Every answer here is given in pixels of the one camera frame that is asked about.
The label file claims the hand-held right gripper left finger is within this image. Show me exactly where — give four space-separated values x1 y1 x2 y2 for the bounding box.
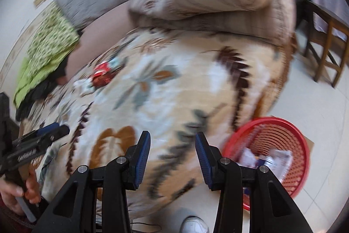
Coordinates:
33 131 151 233

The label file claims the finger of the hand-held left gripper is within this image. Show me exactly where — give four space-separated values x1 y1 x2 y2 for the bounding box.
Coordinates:
39 124 71 145
35 122 61 137

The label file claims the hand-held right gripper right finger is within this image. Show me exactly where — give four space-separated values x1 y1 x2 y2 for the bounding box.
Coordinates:
195 131 314 233

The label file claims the red plastic basket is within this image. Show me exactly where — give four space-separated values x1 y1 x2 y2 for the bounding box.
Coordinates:
222 117 311 212

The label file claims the person's left hand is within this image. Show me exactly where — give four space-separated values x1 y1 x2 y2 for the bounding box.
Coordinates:
0 167 42 216

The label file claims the white shoe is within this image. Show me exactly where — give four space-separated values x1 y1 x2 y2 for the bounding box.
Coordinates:
181 217 210 233

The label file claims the red shiny foil wrapper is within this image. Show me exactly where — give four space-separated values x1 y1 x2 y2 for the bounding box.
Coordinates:
91 72 114 86

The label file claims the leaf printed blanket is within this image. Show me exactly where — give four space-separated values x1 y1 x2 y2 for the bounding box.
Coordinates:
20 27 298 220

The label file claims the green patterned cloth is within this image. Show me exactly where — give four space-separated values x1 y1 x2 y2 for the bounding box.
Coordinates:
14 1 81 108

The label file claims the brown cardboard sheet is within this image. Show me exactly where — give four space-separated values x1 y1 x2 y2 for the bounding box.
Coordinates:
300 136 316 157

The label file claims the pink cushion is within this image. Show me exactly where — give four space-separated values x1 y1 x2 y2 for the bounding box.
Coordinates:
56 5 142 86

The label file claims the wooden chair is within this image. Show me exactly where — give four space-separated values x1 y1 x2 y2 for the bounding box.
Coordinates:
303 2 349 89

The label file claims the black cable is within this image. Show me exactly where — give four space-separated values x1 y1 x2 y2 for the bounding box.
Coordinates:
131 221 163 233

